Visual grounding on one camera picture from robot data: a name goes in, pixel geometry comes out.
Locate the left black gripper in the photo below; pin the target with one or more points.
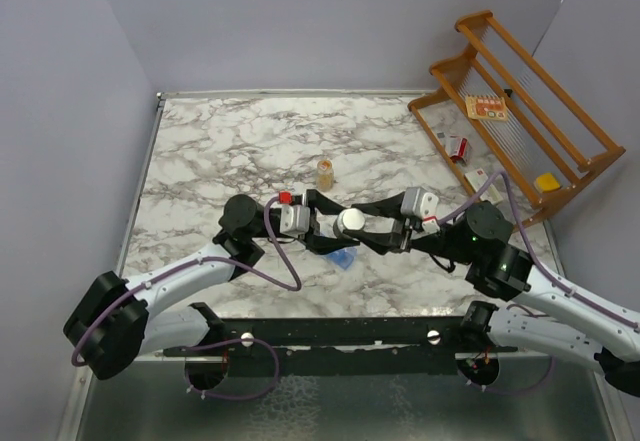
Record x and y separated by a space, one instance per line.
313 240

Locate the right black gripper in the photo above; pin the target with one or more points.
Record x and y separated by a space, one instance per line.
382 241

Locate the white pill bottle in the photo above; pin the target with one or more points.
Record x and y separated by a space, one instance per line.
351 219

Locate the blue weekly pill organizer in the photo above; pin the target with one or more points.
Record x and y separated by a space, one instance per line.
343 258

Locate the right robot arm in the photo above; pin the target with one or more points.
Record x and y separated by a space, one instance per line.
573 323

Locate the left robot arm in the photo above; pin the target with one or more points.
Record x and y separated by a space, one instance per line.
119 319

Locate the small amber pill bottle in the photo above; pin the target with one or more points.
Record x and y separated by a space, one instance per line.
324 175

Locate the red white medicine box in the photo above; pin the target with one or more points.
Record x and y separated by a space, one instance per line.
458 149

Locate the orange snack packet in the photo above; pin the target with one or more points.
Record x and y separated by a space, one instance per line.
486 107

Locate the yellow lidded jar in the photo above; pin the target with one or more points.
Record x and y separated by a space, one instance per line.
547 183

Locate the wooden tiered shelf rack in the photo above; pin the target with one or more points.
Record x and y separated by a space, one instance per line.
531 142

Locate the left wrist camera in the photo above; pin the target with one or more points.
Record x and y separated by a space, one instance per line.
295 215

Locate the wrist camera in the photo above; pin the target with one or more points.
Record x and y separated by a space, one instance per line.
295 215
418 208

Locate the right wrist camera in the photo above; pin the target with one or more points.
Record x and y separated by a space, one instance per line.
418 208

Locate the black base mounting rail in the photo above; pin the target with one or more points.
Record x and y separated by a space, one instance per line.
260 347

